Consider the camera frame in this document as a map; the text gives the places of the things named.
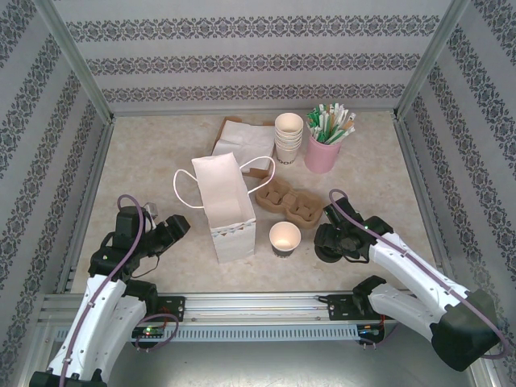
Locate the paper cup with dark sleeve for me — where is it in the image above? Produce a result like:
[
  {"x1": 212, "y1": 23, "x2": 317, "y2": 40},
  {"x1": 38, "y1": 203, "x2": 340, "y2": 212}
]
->
[{"x1": 268, "y1": 221, "x2": 302, "y2": 260}]

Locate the cartoon print paper bag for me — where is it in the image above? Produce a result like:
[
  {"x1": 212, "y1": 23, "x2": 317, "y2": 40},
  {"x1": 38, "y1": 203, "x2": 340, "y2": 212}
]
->
[{"x1": 173, "y1": 152, "x2": 277, "y2": 266}]

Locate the white paper napkin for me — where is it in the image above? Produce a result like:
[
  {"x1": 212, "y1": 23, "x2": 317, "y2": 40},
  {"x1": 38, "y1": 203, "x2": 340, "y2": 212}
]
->
[
  {"x1": 223, "y1": 120, "x2": 277, "y2": 170},
  {"x1": 212, "y1": 138, "x2": 248, "y2": 159}
]

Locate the brown pulp cup carrier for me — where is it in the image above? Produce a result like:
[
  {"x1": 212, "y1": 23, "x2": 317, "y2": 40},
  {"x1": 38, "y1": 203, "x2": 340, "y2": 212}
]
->
[{"x1": 255, "y1": 178, "x2": 324, "y2": 231}]

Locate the pink tin straw holder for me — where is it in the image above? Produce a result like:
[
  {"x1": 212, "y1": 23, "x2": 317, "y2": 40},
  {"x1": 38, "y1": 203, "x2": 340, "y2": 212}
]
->
[{"x1": 304, "y1": 131, "x2": 342, "y2": 174}]

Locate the green white wrapped straw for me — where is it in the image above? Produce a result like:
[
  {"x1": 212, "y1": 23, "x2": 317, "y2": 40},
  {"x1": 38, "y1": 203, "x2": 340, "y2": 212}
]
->
[
  {"x1": 328, "y1": 123, "x2": 358, "y2": 145},
  {"x1": 306, "y1": 112, "x2": 323, "y2": 140},
  {"x1": 313, "y1": 103, "x2": 328, "y2": 138}
]

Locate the brown cardboard napkin box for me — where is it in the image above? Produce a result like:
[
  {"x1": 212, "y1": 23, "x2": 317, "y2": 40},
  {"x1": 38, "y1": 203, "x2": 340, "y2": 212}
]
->
[{"x1": 211, "y1": 116, "x2": 279, "y2": 179}]

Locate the thin black cable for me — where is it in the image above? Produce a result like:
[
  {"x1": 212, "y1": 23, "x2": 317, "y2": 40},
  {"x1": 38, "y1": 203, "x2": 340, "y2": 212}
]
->
[{"x1": 131, "y1": 249, "x2": 162, "y2": 280}]

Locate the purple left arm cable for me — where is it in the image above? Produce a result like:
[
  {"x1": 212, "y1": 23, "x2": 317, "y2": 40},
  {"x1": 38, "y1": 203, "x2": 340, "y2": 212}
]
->
[{"x1": 60, "y1": 194, "x2": 152, "y2": 377}]

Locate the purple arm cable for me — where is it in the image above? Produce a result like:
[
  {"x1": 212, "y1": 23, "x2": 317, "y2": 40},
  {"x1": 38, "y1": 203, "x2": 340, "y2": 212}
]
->
[
  {"x1": 60, "y1": 194, "x2": 152, "y2": 377},
  {"x1": 328, "y1": 189, "x2": 510, "y2": 362}
]

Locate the aluminium side rail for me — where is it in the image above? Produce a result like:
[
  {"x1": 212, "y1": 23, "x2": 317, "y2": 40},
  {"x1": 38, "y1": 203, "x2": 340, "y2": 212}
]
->
[
  {"x1": 393, "y1": 114, "x2": 473, "y2": 293},
  {"x1": 56, "y1": 116, "x2": 118, "y2": 295}
]

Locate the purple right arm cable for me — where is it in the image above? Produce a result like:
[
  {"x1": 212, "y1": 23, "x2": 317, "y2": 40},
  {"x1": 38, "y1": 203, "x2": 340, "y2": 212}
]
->
[{"x1": 328, "y1": 189, "x2": 510, "y2": 362}]

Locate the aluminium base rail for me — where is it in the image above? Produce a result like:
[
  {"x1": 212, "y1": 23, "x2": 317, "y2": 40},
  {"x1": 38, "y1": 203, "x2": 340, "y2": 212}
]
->
[{"x1": 42, "y1": 292, "x2": 475, "y2": 326}]

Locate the slotted grey cable duct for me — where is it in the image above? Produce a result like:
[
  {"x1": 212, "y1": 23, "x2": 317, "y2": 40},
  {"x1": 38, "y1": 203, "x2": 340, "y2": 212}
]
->
[{"x1": 52, "y1": 324, "x2": 390, "y2": 344}]

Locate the aluminium frame post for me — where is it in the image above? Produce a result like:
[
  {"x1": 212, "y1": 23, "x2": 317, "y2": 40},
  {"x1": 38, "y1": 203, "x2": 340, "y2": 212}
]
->
[
  {"x1": 391, "y1": 0, "x2": 472, "y2": 122},
  {"x1": 35, "y1": 0, "x2": 118, "y2": 124}
]

